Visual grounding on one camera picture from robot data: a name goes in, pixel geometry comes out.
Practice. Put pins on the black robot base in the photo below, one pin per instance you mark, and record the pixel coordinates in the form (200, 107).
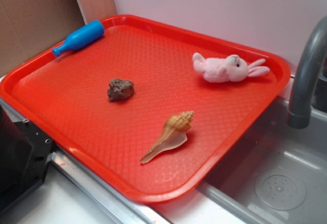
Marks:
(25, 154)

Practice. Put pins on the brown rock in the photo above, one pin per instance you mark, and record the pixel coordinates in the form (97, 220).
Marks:
(120, 89)

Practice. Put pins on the red plastic tray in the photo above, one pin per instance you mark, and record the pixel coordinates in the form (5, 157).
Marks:
(67, 98)

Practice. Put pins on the tan conch seashell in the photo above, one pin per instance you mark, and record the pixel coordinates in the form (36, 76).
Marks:
(172, 136)

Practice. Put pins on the pink plush bunny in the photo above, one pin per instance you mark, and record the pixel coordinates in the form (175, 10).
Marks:
(230, 69)

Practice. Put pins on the blue toy bottle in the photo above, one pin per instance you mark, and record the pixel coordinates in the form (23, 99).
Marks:
(80, 38)

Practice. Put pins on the grey toy faucet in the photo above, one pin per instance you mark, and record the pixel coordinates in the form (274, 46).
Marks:
(309, 85)

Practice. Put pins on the grey toy sink basin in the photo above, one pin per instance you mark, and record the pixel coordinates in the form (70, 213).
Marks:
(273, 173)

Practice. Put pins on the brown cardboard panel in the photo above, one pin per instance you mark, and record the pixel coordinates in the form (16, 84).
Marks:
(29, 27)

